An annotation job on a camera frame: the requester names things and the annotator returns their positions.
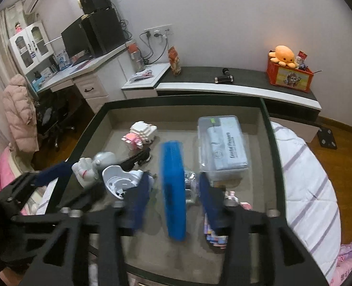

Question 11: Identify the pink white block figure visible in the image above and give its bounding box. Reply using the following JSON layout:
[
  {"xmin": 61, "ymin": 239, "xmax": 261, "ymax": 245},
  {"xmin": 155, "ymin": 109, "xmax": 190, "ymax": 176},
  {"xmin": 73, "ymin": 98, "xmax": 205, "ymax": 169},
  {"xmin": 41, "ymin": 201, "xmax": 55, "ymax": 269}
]
[{"xmin": 121, "ymin": 121, "xmax": 157, "ymax": 150}]

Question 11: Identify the blue case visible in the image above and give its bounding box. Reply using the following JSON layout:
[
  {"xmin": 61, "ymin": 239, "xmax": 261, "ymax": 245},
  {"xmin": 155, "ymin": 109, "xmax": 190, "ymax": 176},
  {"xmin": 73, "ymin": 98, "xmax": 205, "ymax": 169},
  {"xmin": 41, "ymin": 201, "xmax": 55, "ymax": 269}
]
[{"xmin": 160, "ymin": 141, "xmax": 186, "ymax": 241}]

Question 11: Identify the white cup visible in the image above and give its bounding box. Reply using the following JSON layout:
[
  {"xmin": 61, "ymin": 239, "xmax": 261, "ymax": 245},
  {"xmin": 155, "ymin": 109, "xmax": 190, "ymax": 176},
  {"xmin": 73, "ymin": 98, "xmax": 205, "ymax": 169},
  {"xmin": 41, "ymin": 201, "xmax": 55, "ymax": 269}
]
[{"xmin": 102, "ymin": 165, "xmax": 155, "ymax": 200}]

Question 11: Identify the pink donut block model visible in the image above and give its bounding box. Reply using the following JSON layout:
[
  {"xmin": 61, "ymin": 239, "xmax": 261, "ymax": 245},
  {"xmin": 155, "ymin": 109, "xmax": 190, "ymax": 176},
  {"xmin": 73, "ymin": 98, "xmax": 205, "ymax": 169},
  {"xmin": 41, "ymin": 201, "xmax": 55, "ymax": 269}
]
[{"xmin": 203, "ymin": 190, "xmax": 253, "ymax": 250}]

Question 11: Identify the clear plastic container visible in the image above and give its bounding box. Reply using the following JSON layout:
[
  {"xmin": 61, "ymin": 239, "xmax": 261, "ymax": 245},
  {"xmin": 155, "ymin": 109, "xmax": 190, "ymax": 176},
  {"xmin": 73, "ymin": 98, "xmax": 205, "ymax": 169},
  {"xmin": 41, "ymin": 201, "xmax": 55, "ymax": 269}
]
[{"xmin": 197, "ymin": 115, "xmax": 248, "ymax": 182}]

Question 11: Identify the pink bed blanket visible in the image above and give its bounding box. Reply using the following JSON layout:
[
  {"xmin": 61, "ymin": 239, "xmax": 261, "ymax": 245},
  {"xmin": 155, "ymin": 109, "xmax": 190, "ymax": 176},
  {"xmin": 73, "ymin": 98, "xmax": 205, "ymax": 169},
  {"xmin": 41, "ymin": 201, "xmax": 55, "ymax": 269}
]
[{"xmin": 0, "ymin": 147, "xmax": 15, "ymax": 191}]

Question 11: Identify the white striped quilt cover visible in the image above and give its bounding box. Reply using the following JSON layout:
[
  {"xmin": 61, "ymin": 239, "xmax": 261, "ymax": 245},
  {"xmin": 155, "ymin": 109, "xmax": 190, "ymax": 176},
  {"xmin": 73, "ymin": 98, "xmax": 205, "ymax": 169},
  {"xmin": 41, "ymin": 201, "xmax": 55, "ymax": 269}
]
[{"xmin": 271, "ymin": 122, "xmax": 341, "ymax": 282}]

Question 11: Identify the black office chair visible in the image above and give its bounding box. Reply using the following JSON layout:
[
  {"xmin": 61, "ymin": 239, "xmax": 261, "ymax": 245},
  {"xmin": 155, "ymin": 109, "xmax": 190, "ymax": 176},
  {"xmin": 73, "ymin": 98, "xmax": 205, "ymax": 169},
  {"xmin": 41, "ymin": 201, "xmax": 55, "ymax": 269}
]
[{"xmin": 35, "ymin": 91, "xmax": 76, "ymax": 152}]

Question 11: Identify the pink patterned pillow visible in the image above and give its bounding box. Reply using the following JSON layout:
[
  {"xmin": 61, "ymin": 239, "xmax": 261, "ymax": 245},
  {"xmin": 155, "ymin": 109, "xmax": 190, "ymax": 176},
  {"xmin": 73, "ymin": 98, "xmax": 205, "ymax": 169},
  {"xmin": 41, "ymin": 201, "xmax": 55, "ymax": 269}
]
[{"xmin": 330, "ymin": 242, "xmax": 352, "ymax": 286}]

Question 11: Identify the white bedside cabinet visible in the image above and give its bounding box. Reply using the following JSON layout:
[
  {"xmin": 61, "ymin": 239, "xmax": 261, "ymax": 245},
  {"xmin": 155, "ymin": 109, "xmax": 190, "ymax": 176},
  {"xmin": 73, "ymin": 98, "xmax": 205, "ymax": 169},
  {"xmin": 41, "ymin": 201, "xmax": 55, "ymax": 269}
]
[{"xmin": 121, "ymin": 63, "xmax": 170, "ymax": 99}]

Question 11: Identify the pink puffer jacket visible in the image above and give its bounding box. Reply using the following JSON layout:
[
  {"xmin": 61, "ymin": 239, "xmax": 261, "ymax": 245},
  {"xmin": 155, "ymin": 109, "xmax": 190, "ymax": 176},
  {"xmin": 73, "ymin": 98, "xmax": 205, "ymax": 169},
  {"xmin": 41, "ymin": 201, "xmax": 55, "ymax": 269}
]
[{"xmin": 2, "ymin": 74, "xmax": 39, "ymax": 154}]

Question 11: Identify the white desk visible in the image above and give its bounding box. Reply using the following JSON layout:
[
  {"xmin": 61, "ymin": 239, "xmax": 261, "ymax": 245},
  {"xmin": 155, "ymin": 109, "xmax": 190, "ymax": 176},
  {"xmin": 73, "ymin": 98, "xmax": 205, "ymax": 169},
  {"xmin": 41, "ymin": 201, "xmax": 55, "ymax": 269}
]
[{"xmin": 37, "ymin": 43, "xmax": 134, "ymax": 113}]

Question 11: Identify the orange cap water bottle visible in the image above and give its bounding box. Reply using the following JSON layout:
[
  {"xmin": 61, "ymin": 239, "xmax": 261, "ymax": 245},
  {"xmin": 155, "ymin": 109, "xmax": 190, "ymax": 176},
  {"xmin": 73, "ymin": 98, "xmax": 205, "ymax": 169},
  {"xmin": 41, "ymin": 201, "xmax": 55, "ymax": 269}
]
[{"xmin": 128, "ymin": 43, "xmax": 145, "ymax": 72}]

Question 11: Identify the black floor scale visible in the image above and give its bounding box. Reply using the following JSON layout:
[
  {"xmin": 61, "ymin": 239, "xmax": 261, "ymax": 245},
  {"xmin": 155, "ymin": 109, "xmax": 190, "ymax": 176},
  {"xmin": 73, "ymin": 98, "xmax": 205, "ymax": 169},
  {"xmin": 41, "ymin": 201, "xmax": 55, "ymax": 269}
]
[{"xmin": 317, "ymin": 126, "xmax": 337, "ymax": 150}]

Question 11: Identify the white glass door cabinet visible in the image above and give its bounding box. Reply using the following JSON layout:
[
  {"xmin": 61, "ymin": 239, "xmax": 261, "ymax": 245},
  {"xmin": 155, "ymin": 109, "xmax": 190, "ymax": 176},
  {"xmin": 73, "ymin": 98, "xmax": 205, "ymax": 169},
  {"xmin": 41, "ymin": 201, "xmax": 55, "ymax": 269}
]
[{"xmin": 9, "ymin": 21, "xmax": 54, "ymax": 75}]

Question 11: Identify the black computer tower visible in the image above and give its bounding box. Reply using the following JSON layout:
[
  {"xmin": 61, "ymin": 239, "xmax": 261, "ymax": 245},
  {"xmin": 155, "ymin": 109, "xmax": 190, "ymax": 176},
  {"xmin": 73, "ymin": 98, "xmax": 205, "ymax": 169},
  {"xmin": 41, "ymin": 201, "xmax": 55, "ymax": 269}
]
[{"xmin": 81, "ymin": 8, "xmax": 125, "ymax": 58}]

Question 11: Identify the black computer monitor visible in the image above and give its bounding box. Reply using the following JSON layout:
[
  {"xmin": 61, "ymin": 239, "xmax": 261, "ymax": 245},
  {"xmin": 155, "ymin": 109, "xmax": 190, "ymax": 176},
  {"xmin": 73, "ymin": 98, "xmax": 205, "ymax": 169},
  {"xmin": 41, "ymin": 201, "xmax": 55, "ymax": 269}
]
[{"xmin": 61, "ymin": 17, "xmax": 92, "ymax": 65}]

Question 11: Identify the low black white tv stand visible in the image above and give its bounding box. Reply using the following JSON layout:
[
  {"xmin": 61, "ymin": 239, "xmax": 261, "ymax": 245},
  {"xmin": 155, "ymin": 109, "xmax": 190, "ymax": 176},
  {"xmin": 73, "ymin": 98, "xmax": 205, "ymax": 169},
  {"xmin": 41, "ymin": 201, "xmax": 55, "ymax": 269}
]
[{"xmin": 156, "ymin": 66, "xmax": 321, "ymax": 143}]

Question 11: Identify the orange storage crate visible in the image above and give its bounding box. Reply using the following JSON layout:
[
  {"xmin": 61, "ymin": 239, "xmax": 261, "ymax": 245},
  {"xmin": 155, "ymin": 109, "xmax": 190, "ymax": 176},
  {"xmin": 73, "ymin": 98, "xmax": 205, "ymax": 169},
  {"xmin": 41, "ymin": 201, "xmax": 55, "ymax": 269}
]
[{"xmin": 267, "ymin": 59, "xmax": 314, "ymax": 92}]

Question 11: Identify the black speaker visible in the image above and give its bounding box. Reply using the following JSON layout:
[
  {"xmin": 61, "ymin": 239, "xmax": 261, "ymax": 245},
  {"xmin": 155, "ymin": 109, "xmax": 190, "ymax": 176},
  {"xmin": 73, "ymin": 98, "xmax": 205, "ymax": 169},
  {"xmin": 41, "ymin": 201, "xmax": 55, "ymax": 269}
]
[{"xmin": 79, "ymin": 0, "xmax": 112, "ymax": 14}]

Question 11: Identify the orange octopus plush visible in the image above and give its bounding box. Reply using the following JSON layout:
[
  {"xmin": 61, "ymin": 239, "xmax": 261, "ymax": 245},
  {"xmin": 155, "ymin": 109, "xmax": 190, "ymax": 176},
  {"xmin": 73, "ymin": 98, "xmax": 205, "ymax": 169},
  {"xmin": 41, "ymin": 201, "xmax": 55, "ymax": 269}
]
[{"xmin": 268, "ymin": 45, "xmax": 298, "ymax": 68}]

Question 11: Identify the wall power socket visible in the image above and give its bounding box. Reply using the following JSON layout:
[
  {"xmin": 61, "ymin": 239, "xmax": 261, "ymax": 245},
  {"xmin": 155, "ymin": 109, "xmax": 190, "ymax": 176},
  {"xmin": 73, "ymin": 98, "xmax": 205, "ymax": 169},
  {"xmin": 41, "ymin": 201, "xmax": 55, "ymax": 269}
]
[{"xmin": 144, "ymin": 24, "xmax": 173, "ymax": 37}]

